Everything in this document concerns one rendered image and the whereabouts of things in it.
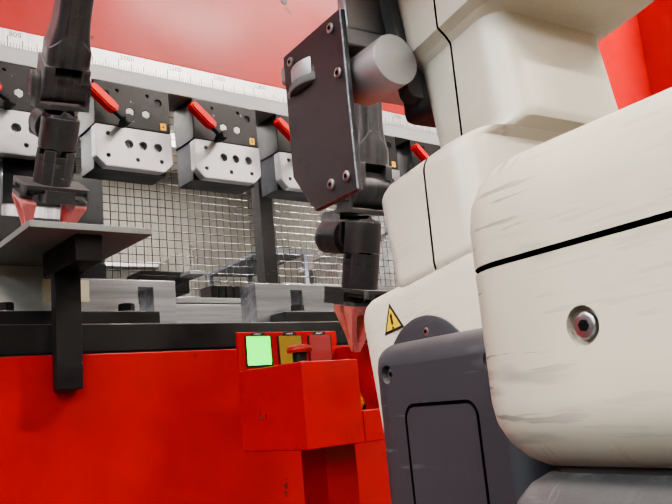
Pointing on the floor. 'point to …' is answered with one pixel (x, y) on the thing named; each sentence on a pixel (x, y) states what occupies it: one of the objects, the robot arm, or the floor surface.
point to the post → (266, 260)
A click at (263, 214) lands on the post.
